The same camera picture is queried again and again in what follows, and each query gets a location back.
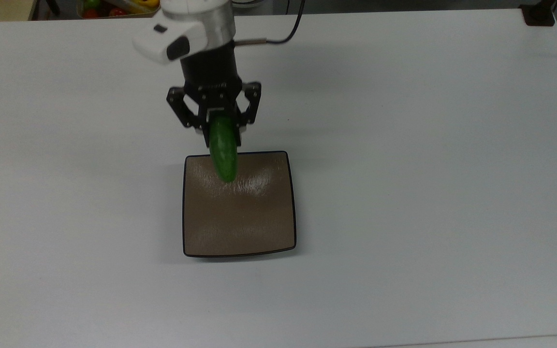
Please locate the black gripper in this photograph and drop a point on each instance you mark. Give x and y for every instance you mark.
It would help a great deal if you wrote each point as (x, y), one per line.
(211, 72)

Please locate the green cucumber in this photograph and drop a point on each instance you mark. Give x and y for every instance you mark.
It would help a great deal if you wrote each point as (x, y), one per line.
(224, 150)

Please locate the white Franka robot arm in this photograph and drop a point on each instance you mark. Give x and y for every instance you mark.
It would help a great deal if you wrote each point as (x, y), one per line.
(196, 24)

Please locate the square brown ceramic plate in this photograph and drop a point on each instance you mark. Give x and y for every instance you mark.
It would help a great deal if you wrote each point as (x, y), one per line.
(240, 217)

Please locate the yellow toy pepper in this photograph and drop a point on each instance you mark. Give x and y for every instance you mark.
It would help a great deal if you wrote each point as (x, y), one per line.
(144, 5)

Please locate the red toy tomato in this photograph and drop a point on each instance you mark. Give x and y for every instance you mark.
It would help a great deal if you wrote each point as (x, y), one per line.
(117, 11)

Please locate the clear toy fruit box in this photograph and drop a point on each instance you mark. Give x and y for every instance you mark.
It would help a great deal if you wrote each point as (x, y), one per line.
(107, 10)

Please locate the small red toy fruit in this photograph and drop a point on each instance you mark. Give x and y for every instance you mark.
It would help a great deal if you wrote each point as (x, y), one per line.
(90, 13)

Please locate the green toy fruit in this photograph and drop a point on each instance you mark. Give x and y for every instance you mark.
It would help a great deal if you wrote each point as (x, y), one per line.
(92, 4)

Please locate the black table clamp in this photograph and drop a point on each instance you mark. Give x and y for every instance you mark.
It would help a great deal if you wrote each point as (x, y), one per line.
(538, 13)

